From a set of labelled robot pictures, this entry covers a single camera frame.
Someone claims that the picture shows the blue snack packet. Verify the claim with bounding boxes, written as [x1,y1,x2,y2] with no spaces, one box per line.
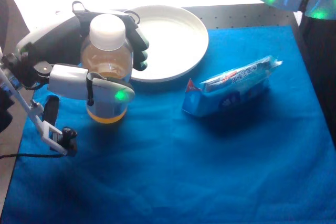
[182,55,284,118]

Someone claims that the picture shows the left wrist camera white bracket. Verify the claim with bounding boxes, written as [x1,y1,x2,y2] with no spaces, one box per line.
[0,68,79,157]

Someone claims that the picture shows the cream round plate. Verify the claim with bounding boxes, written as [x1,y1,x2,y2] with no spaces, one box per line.
[123,5,210,83]

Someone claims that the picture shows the black camera cable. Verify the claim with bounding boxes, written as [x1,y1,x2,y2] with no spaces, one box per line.
[0,152,65,159]

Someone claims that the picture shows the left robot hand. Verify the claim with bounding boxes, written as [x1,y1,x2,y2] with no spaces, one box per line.
[15,0,151,105]

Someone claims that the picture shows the orange drink bottle white cap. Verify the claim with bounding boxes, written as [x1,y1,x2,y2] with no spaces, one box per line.
[80,13,135,124]

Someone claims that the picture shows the blue table cloth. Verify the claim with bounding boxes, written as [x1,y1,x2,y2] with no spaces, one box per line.
[0,24,336,224]

